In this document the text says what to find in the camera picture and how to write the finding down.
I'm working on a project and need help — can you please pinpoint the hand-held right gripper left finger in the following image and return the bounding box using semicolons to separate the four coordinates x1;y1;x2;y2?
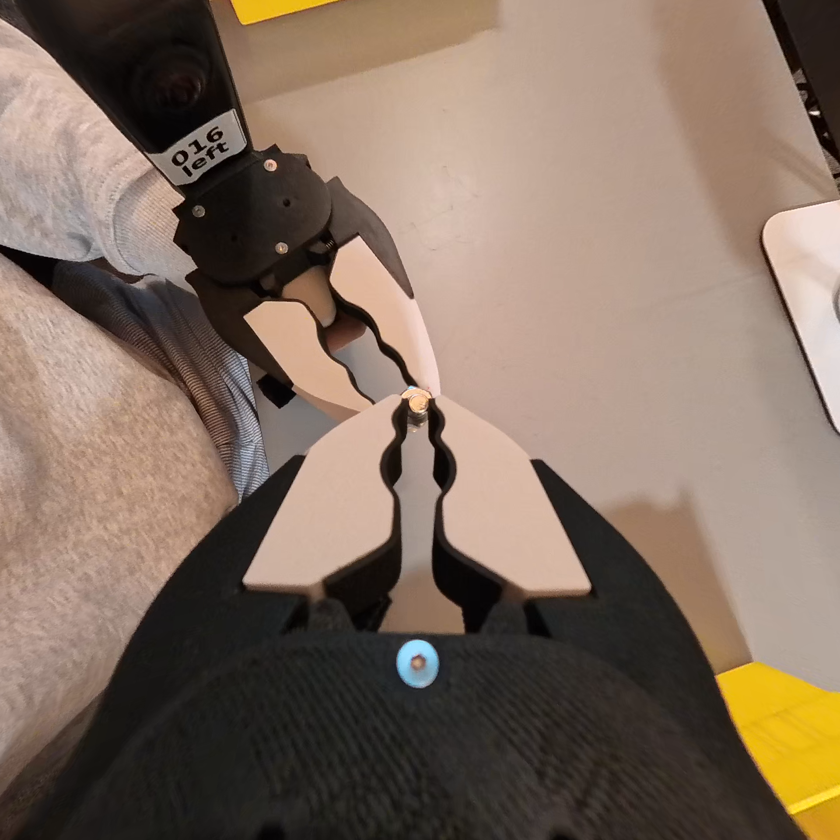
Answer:
243;394;403;601

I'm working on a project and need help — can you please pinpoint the grey desk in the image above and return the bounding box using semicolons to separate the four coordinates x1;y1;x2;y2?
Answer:
210;0;840;670

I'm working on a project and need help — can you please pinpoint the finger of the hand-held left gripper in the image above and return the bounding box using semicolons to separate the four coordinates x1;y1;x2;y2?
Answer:
328;233;441;401
243;298;378;421

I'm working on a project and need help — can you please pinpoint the white document stand base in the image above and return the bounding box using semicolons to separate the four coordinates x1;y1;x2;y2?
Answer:
761;200;840;434

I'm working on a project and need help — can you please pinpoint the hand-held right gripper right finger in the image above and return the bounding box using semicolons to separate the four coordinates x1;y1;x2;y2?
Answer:
430;394;592;599

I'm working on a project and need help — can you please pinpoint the striped grey shirt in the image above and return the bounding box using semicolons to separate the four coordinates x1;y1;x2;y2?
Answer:
52;262;270;500

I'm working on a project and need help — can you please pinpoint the person's left forearm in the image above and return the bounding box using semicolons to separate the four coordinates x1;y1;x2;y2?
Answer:
0;20;198;280

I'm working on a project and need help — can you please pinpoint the person's left hand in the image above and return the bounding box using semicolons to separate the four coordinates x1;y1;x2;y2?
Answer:
325;314;366;350

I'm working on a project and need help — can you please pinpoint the yellow plastic bin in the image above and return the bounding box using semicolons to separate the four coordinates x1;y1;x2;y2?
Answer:
715;661;840;818
230;0;342;26

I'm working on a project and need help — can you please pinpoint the silver bolt with nuts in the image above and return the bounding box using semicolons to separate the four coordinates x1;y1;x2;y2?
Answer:
399;386;434;434

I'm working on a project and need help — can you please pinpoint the person's grey hoodie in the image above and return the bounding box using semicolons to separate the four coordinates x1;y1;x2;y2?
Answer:
0;256;240;808

